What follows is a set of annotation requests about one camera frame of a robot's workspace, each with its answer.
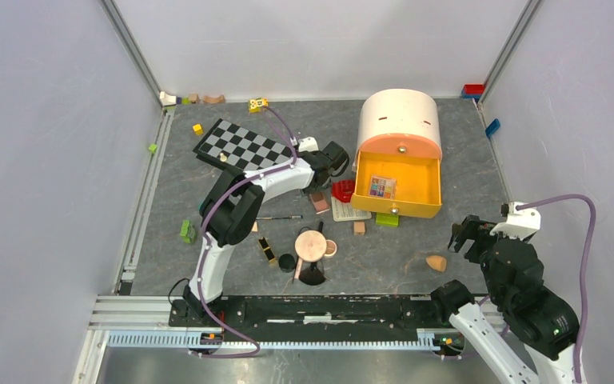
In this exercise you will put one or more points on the white corner bracket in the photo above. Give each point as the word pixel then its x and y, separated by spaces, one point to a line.
pixel 167 100

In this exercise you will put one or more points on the blue block by wall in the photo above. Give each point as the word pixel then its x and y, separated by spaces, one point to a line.
pixel 492 128

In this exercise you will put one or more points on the red plastic arch toy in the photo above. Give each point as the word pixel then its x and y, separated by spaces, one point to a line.
pixel 343 190

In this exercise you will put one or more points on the yellow cube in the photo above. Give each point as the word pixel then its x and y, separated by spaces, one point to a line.
pixel 197 129

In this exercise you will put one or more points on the black white chessboard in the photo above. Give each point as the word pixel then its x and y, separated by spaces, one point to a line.
pixel 245 149

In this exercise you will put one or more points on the round pink powder compact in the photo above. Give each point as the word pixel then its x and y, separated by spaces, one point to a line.
pixel 312 246

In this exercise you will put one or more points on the yellow toy block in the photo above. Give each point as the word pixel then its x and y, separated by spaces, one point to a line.
pixel 256 105

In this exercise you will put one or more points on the red blue blocks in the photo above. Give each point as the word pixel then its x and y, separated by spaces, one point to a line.
pixel 472 90

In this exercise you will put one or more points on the black eyeliner pencil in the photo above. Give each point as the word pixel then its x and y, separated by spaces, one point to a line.
pixel 281 217

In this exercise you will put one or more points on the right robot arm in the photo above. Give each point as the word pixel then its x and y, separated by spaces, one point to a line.
pixel 544 322

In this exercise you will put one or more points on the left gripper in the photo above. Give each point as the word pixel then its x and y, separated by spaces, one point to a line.
pixel 312 190

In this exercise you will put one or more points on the black gold lipstick case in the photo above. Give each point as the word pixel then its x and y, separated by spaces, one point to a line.
pixel 267 250

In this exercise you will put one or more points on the black makeup brush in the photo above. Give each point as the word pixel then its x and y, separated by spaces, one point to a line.
pixel 311 274

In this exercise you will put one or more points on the round drawer organizer box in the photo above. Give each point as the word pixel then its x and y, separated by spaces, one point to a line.
pixel 399 137

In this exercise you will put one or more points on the wooden arch block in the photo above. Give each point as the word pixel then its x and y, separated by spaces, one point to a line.
pixel 214 99

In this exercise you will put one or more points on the small black round jar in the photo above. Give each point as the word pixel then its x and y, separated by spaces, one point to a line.
pixel 287 263

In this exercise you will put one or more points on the small wooden block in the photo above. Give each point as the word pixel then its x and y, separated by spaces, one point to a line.
pixel 193 99

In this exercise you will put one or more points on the colourful eyeshadow palette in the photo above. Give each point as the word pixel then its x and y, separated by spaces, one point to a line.
pixel 382 187

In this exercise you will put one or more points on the pink blush palette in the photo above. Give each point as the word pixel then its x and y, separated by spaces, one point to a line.
pixel 319 202

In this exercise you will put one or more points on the small wooden cube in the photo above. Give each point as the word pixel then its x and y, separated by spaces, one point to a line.
pixel 359 228

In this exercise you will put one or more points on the green lego brick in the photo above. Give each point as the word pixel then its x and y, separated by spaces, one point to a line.
pixel 390 220

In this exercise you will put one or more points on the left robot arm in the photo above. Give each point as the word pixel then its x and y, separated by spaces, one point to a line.
pixel 230 209

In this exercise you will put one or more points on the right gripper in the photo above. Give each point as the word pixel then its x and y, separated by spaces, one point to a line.
pixel 470 226

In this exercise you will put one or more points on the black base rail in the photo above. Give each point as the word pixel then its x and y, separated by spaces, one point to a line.
pixel 317 318

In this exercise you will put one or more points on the orange makeup sponge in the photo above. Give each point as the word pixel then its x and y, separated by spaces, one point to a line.
pixel 437 262

